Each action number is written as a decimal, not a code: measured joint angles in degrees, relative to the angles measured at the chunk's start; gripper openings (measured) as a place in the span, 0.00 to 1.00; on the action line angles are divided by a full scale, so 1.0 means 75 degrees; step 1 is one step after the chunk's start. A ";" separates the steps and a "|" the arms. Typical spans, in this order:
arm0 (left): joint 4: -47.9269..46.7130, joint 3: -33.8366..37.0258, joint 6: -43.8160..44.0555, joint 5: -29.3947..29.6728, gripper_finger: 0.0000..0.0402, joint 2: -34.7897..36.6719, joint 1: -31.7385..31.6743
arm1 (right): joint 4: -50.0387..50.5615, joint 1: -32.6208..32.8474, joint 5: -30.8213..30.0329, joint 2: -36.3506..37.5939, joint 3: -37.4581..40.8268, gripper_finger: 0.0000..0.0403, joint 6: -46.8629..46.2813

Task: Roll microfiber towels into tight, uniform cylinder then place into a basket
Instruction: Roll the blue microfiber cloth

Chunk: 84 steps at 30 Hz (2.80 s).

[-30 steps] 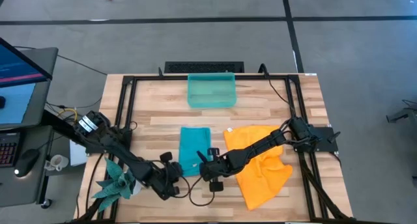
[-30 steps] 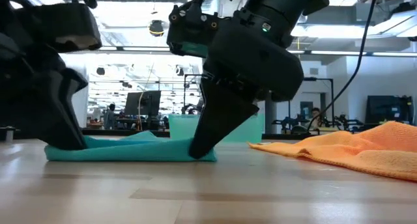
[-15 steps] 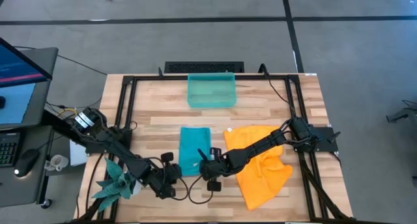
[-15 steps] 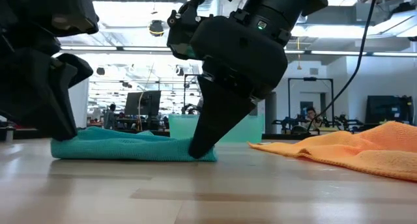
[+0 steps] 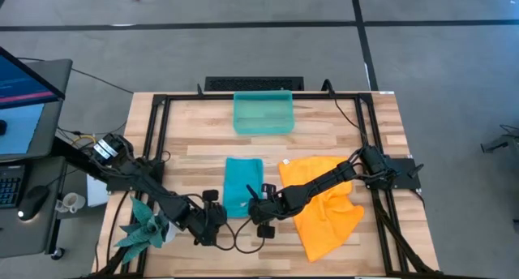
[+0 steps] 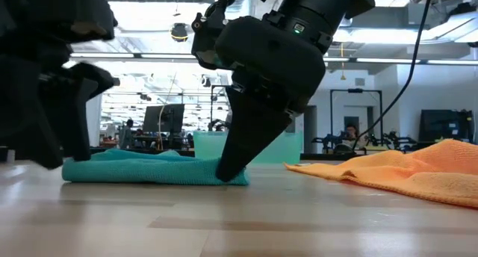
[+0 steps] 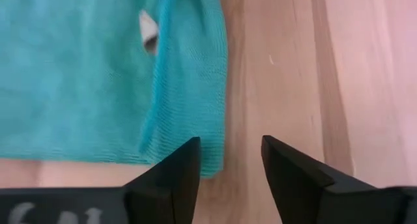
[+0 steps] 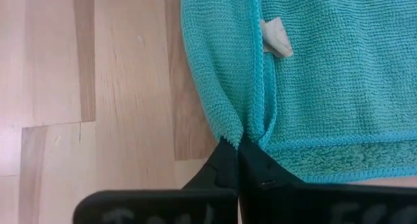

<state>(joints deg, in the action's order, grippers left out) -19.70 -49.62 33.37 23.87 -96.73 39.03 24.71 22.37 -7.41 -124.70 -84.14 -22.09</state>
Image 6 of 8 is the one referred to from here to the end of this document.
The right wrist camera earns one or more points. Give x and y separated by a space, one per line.
209 36

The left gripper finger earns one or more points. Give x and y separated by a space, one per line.
74 111
22 115

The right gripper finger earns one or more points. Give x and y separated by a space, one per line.
246 137

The black tall frame stand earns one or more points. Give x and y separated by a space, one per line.
211 107
354 90

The teal microfiber towel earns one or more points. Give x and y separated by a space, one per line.
149 171

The long ceiling light bar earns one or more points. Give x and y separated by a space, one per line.
168 56

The teal translucent plastic basket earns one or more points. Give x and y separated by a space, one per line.
209 146

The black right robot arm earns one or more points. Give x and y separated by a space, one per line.
317 6

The black desktop monitor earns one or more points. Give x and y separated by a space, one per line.
160 119

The black robot station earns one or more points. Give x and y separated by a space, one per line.
328 143

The large dark wall screen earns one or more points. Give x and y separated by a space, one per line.
446 124

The white square column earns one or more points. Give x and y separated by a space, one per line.
93 122

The person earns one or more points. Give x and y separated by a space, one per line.
126 135
353 137

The black tabletop robot arm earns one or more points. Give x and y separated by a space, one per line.
218 126

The orange microfiber towel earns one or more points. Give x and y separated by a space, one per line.
429 171

